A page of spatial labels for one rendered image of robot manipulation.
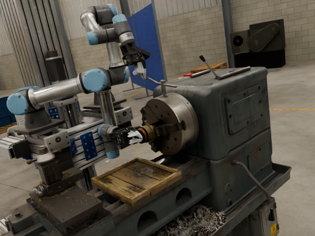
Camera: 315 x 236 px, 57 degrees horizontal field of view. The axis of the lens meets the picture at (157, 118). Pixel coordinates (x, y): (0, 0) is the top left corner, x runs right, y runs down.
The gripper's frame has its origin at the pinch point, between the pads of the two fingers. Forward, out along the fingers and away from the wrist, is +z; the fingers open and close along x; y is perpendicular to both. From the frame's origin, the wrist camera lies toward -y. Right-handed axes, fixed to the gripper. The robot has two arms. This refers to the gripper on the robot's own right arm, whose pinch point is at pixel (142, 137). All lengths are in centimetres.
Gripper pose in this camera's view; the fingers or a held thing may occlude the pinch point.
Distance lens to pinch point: 141.1
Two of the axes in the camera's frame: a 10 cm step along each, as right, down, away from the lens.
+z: 6.3, 0.9, -7.7
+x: -1.8, -9.5, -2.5
